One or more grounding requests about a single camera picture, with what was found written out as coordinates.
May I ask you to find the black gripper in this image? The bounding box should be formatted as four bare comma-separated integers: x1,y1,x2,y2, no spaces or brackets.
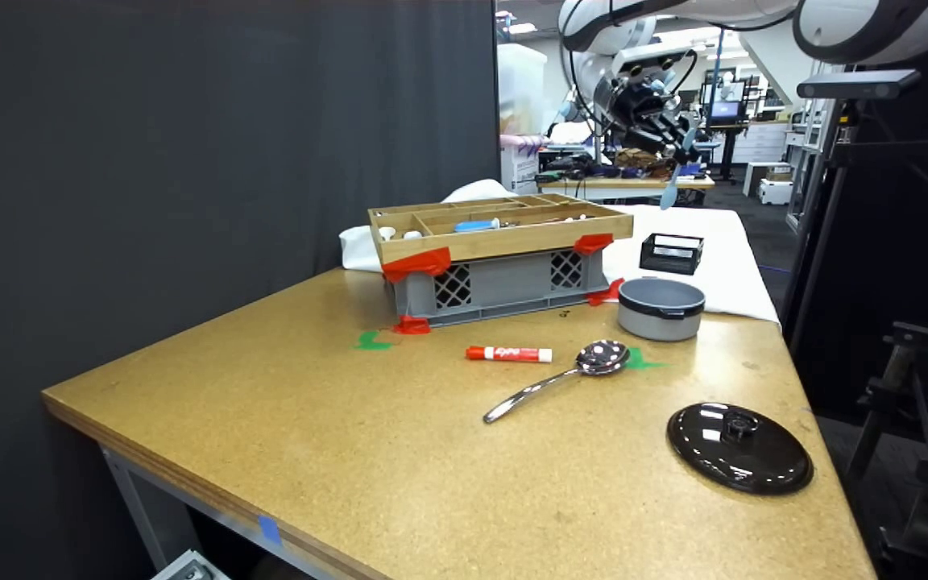
603,67,709,173

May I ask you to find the wooden cutlery tray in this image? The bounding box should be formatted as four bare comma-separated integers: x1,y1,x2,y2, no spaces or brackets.
363,193,638,272

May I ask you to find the background computer monitor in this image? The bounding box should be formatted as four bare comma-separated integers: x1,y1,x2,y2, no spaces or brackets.
704,98,747,129

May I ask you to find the background wooden table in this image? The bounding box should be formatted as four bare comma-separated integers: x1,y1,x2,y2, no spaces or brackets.
534,170,719,209

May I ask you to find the black mesh basket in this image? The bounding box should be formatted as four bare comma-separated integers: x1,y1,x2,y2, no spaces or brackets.
638,230,704,279

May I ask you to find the grey crate with wooden lid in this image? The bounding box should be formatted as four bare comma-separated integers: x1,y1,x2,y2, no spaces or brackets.
336,177,786,325

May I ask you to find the grey round pot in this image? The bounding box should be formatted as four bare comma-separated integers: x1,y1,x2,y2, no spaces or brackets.
616,278,709,344

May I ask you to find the green tape mark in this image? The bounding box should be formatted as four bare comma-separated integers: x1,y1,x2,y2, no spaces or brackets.
355,329,397,354
621,349,659,378

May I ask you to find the grey plastic crate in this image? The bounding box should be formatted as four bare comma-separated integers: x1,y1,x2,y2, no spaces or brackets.
382,245,612,323

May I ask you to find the all-metal ladle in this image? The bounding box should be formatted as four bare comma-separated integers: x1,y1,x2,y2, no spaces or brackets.
479,340,633,428

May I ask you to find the red and white marker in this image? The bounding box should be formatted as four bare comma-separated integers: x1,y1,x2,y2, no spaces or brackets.
465,342,556,369

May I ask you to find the black round pot lid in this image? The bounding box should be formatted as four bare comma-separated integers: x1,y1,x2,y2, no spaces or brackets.
665,400,819,500

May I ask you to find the black equipment stand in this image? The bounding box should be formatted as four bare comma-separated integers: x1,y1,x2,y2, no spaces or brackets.
848,318,928,580

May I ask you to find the black curtain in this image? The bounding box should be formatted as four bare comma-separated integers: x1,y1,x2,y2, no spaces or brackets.
0,0,501,580

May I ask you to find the grey metal table leg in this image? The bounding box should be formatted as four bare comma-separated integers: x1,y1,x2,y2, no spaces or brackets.
100,445,202,575

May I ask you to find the red corner bracket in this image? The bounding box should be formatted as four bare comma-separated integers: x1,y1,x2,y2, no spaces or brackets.
587,278,629,309

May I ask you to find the black bar camera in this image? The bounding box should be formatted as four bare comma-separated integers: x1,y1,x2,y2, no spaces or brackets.
794,67,923,108

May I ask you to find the blue-handled metal scoop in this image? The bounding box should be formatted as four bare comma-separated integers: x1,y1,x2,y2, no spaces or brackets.
455,215,507,238

